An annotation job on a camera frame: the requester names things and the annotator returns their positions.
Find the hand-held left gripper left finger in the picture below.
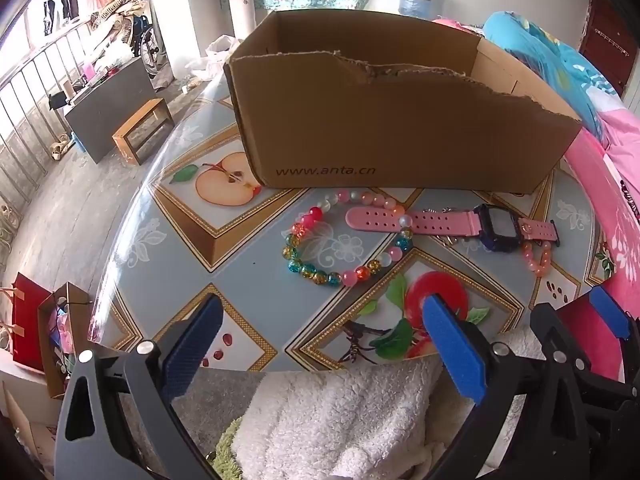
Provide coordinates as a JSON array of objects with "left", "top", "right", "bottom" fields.
[{"left": 54, "top": 292, "right": 226, "bottom": 480}]

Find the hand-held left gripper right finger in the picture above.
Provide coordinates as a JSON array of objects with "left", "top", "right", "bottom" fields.
[{"left": 424, "top": 294, "right": 588, "bottom": 480}]

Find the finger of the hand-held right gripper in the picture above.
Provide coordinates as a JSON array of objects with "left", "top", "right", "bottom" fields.
[
  {"left": 589, "top": 286, "right": 640, "bottom": 346},
  {"left": 530, "top": 304, "right": 640, "bottom": 411}
]

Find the small pink bead bracelet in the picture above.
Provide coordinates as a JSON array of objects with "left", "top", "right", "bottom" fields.
[{"left": 520, "top": 240, "right": 553, "bottom": 277}]

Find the multicolour bead bracelet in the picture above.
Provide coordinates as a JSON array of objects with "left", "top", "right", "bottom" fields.
[{"left": 281, "top": 189, "right": 415, "bottom": 288}]

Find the pink strap watch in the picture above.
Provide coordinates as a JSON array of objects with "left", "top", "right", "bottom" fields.
[{"left": 345, "top": 203, "right": 561, "bottom": 252}]

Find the brown cardboard box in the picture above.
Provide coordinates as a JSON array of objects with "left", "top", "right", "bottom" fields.
[{"left": 223, "top": 9, "right": 583, "bottom": 196}]

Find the red cloth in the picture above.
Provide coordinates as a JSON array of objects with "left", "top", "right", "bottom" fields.
[{"left": 555, "top": 300, "right": 626, "bottom": 381}]

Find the green mat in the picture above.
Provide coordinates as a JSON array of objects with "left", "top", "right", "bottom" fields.
[{"left": 207, "top": 415, "right": 251, "bottom": 480}]

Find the brown paper bag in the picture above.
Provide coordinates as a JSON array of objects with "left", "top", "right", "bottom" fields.
[{"left": 37, "top": 282, "right": 93, "bottom": 401}]

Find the white fluffy cloth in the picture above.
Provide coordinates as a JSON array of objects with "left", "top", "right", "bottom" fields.
[{"left": 232, "top": 330, "right": 551, "bottom": 480}]

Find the red paper bag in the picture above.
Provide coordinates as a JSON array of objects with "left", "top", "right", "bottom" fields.
[{"left": 0, "top": 272, "right": 53, "bottom": 373}]

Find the wooden stool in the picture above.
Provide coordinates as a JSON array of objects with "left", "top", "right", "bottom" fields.
[{"left": 112, "top": 98, "right": 174, "bottom": 166}]

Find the grey table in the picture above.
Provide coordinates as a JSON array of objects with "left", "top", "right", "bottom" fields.
[{"left": 64, "top": 56, "right": 158, "bottom": 163}]

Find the blue patterned pillow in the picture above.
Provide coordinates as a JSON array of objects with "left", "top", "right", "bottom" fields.
[{"left": 482, "top": 10, "right": 626, "bottom": 136}]

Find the dark red door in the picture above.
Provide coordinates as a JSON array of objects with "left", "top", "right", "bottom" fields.
[{"left": 579, "top": 0, "right": 638, "bottom": 96}]

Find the metal railing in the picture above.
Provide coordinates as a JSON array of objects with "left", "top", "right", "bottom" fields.
[{"left": 0, "top": 20, "right": 101, "bottom": 221}]

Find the white plastic bag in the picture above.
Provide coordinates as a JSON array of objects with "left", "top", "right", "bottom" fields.
[{"left": 187, "top": 35, "right": 241, "bottom": 83}]

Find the wheelchair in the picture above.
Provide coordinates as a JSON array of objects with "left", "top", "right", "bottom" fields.
[{"left": 131, "top": 14, "right": 166, "bottom": 78}]

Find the pile of clothes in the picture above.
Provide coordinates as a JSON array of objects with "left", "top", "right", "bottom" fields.
[{"left": 90, "top": 0, "right": 151, "bottom": 61}]

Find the white paper roll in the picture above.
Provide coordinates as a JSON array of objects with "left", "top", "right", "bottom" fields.
[{"left": 224, "top": 0, "right": 258, "bottom": 41}]

